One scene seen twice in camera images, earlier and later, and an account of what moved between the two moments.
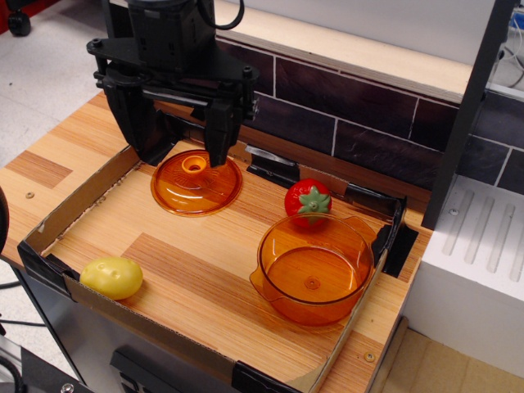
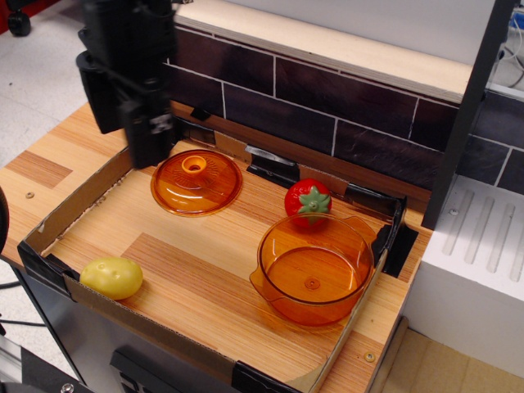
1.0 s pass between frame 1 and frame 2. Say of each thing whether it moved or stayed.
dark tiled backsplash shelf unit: stayed
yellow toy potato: stayed
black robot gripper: moved
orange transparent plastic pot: stayed
